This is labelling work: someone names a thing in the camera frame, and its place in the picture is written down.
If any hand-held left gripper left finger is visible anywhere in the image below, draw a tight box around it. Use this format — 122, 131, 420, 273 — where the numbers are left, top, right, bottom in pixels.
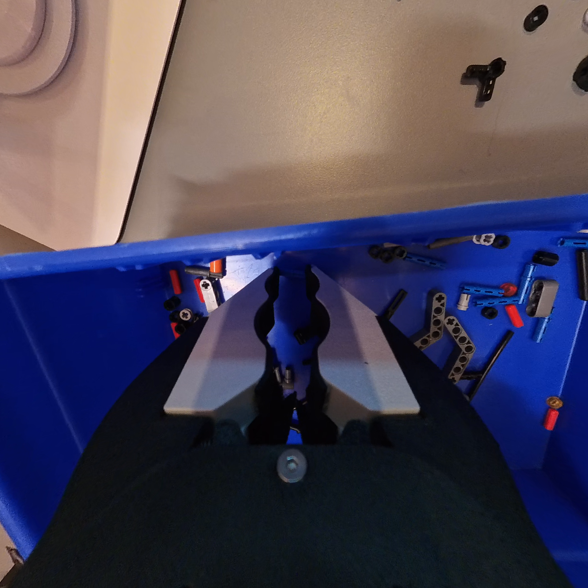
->
164, 268, 297, 445

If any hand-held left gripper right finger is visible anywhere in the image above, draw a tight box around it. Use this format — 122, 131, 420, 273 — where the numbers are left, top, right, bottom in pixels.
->
298, 268, 421, 445

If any blue plastic bin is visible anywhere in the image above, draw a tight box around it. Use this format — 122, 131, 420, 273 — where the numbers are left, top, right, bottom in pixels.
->
0, 194, 588, 559

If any black steering link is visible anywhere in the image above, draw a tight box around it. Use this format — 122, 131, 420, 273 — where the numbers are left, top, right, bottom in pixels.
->
385, 288, 409, 321

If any black cross-hole connector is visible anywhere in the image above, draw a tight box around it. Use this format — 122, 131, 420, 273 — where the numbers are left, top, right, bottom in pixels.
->
170, 308, 200, 334

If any light grey thin liftarm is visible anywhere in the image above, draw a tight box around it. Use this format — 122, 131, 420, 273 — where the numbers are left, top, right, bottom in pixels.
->
200, 279, 222, 313

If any grey bent liftarm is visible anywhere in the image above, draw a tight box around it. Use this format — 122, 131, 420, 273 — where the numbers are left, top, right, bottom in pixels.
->
443, 316, 476, 383
411, 292, 447, 351

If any long thin black axle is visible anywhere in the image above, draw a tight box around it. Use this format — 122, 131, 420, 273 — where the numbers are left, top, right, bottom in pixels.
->
468, 330, 515, 401

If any brown flat panel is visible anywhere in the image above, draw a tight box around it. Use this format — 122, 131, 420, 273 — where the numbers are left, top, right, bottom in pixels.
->
0, 224, 57, 255

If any white board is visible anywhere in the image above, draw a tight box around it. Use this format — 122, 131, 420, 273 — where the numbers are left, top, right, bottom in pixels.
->
0, 0, 185, 251

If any black connector with pins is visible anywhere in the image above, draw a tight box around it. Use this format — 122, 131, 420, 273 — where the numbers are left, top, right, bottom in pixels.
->
461, 57, 507, 103

